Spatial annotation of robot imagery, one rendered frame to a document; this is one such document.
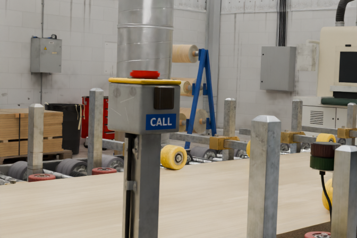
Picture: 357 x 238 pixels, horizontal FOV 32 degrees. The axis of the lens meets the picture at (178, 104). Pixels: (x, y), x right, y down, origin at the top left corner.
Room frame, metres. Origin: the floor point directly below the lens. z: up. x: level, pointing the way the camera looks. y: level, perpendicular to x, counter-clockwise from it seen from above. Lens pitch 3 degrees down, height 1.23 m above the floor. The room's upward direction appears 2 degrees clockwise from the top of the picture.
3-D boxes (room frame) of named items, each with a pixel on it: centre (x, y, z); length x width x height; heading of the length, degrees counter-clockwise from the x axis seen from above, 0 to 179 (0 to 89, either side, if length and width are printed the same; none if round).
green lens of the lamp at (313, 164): (1.21, -0.29, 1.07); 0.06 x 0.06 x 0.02
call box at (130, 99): (0.82, 0.05, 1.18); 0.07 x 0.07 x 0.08; 43
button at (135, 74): (0.82, 0.05, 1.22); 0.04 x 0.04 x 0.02
